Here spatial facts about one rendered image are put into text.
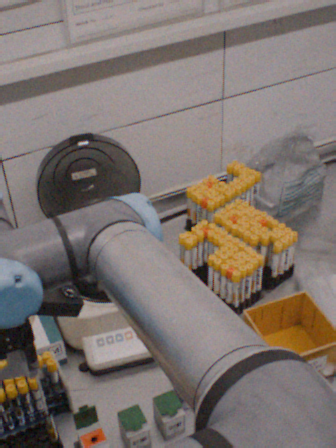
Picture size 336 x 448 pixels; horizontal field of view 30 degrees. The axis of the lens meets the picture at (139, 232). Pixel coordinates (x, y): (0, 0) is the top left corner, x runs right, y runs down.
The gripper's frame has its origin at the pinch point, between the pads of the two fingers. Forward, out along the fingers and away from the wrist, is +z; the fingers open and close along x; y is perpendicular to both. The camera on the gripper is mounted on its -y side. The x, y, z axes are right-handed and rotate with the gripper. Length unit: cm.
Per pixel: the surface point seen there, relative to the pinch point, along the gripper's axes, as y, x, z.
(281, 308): -47.7, -3.7, 14.6
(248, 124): -69, -50, 5
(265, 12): -69, -46, -24
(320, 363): -47, 9, 17
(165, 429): -17.6, 7.2, 18.7
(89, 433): -5.3, 4.9, 14.4
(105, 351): -14.7, -12.1, 17.8
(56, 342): -6.8, -16.3, 15.3
